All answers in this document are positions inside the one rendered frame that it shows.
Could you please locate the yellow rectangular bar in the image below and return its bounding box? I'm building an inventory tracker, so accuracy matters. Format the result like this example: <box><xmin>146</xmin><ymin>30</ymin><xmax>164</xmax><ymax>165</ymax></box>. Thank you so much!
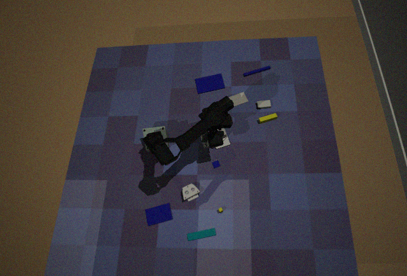
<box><xmin>259</xmin><ymin>113</ymin><xmax>277</xmax><ymax>124</ymax></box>

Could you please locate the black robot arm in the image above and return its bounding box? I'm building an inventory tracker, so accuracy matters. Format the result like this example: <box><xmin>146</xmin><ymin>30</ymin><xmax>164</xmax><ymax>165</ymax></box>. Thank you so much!
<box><xmin>143</xmin><ymin>96</ymin><xmax>234</xmax><ymax>165</ymax></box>

